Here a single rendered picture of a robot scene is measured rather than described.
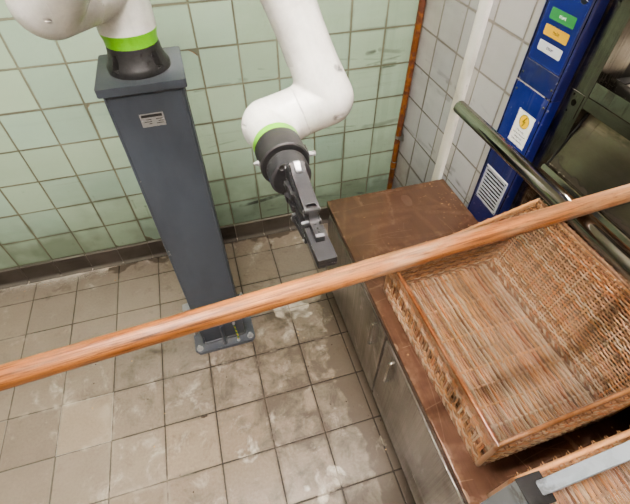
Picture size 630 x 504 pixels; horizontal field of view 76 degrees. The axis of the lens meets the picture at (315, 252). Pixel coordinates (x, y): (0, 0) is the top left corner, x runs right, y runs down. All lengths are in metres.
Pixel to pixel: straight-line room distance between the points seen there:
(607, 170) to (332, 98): 0.75
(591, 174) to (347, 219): 0.77
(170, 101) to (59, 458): 1.39
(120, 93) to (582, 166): 1.18
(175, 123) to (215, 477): 1.23
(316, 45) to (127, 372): 1.57
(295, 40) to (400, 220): 0.93
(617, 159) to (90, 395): 1.99
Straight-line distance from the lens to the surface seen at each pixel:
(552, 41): 1.33
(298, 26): 0.80
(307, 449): 1.70
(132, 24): 1.08
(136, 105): 1.12
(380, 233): 1.50
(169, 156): 1.20
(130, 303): 2.18
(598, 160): 1.28
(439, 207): 1.66
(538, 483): 0.77
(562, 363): 1.36
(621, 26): 1.25
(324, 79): 0.81
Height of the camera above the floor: 1.64
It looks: 48 degrees down
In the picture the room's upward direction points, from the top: straight up
